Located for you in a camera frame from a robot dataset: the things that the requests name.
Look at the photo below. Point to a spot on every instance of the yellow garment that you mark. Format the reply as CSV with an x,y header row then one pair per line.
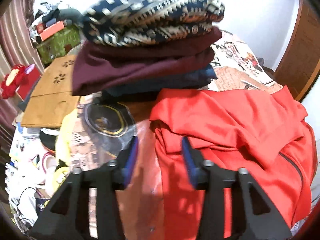
x,y
62,142

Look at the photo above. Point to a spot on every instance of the dark blue folded garment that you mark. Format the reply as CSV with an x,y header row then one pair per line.
x,y
175,81

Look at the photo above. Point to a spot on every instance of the striped curtain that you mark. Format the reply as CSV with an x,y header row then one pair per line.
x,y
12,30

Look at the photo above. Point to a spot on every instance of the red gift box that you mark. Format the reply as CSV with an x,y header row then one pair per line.
x,y
27,80

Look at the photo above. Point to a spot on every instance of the green cloth-covered cabinet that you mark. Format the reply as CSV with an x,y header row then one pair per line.
x,y
57,45

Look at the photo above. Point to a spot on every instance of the brown wooden door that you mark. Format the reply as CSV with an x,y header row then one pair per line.
x,y
300,55

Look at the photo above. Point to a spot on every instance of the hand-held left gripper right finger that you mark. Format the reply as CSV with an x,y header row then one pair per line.
x,y
188,158

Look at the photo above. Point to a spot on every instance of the red zip jacket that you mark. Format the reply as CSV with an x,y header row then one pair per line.
x,y
237,135

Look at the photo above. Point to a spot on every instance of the navy patterned folded garment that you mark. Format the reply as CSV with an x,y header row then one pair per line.
x,y
150,17

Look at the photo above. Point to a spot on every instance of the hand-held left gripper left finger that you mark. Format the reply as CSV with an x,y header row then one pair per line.
x,y
131,155

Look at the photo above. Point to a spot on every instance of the wooden lap desk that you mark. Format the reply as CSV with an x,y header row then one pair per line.
x,y
47,100

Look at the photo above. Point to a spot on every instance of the printed bed sheet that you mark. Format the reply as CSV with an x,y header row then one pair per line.
x,y
140,205

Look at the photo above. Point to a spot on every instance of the maroon folded garment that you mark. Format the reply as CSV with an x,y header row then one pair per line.
x,y
140,65

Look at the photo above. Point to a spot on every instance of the orange box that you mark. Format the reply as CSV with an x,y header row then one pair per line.
x,y
51,30

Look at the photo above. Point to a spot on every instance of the pile of papers and bags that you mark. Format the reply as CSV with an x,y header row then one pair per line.
x,y
22,180

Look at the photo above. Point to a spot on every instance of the red plush toy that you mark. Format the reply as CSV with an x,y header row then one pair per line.
x,y
13,80

